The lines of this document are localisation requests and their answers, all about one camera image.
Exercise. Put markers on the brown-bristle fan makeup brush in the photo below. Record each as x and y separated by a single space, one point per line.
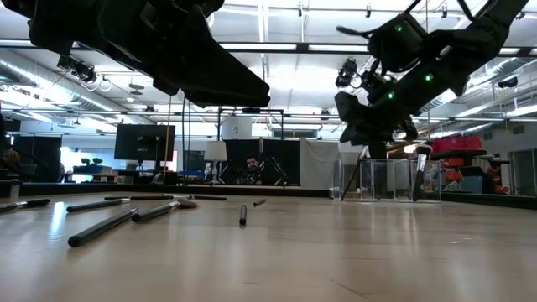
155 212

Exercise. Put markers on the black rack frame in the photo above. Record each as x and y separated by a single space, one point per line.
251 110

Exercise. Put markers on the black TV monitor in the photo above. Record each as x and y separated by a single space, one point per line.
144 142

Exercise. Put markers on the black overhead camera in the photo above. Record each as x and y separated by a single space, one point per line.
346 73

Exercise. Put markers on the black ceiling camera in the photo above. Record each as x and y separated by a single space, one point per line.
508 82
81 71

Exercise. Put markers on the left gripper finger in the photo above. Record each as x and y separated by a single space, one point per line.
210 71

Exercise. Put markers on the shelf with orange bins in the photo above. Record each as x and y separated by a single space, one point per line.
461 152

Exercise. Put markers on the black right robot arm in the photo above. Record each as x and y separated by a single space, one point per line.
461 46

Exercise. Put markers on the grey cylinder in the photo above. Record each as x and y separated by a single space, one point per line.
14 191

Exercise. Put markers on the thin black makeup brush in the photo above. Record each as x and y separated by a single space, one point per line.
210 197
243 216
142 197
354 174

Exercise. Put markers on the black cabinet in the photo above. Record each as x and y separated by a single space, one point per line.
42 159

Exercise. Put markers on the short black makeup brush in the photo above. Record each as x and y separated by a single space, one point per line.
259 203

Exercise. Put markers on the blue planter box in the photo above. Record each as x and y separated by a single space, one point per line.
92 169

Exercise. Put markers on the black tripod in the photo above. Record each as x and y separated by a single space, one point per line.
273 160

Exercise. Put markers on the long black makeup brush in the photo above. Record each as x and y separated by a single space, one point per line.
100 228

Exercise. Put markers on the large red bin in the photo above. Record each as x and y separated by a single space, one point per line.
457 144

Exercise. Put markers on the black-bristle makeup brush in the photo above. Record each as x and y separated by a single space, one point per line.
38 201

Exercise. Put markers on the clear acrylic brush organizer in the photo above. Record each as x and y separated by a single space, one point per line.
390 180

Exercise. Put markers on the person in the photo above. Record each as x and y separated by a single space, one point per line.
253 164
11 158

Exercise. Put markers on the white hanging sheet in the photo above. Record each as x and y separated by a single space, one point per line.
316 163

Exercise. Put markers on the black partition panel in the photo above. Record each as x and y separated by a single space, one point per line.
293 147

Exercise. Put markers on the large powder brush silver ferrule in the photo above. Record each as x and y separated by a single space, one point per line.
420 165

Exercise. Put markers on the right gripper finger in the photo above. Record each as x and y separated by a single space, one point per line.
408 129

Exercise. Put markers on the white table lamp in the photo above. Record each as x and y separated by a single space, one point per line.
215 151

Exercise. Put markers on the white sign box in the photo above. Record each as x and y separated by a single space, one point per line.
237 128

